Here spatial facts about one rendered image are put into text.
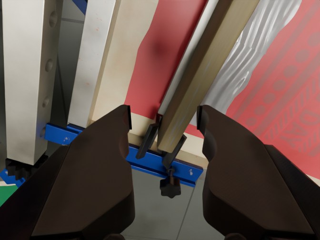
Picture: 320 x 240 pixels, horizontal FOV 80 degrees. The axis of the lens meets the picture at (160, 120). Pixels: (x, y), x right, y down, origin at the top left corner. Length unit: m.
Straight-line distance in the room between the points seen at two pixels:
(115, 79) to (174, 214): 2.16
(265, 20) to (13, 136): 0.47
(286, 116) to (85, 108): 0.40
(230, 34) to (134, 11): 0.17
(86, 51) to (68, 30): 1.11
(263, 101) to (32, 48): 0.40
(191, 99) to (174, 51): 0.12
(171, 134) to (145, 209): 2.10
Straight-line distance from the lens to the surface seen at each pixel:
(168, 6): 0.35
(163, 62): 0.36
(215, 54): 0.26
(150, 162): 0.43
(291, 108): 0.47
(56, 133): 0.43
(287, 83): 0.44
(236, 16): 0.26
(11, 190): 0.73
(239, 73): 0.38
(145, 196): 2.19
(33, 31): 0.32
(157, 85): 0.38
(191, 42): 0.32
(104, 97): 0.41
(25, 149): 0.44
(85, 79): 0.37
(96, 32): 0.34
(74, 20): 1.43
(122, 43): 0.37
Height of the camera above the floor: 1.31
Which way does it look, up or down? 58 degrees down
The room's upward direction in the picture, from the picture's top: 176 degrees counter-clockwise
